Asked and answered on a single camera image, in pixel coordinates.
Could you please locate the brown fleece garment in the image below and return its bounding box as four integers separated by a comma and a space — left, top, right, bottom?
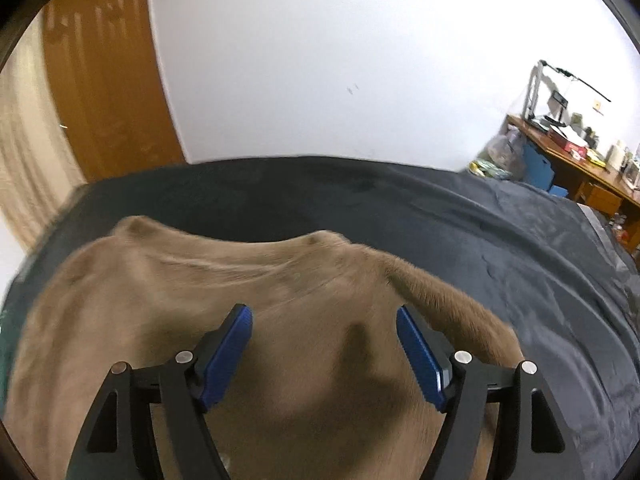
0, 216, 526, 480

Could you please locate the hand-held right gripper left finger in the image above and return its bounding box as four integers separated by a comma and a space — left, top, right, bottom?
65, 303, 254, 480

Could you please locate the wooden door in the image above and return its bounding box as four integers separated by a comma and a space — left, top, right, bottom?
42, 0, 192, 183

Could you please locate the clear plastic bag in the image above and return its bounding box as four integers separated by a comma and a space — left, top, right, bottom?
482, 127, 527, 172

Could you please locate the beige curtain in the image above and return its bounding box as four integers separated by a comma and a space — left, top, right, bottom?
0, 25, 89, 252

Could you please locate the wooden desk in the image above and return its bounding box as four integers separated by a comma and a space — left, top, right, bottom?
502, 114, 640, 253

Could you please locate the blue storage box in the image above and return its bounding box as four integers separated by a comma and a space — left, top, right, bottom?
520, 137, 557, 191

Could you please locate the red box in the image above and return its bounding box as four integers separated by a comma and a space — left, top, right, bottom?
547, 132, 589, 157

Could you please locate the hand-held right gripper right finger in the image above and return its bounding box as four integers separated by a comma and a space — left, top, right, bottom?
396, 305, 568, 480

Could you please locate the black bed cover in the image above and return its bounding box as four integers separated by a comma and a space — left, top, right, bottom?
0, 155, 640, 480

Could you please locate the white desk lamp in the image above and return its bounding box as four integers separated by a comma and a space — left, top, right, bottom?
522, 60, 613, 127

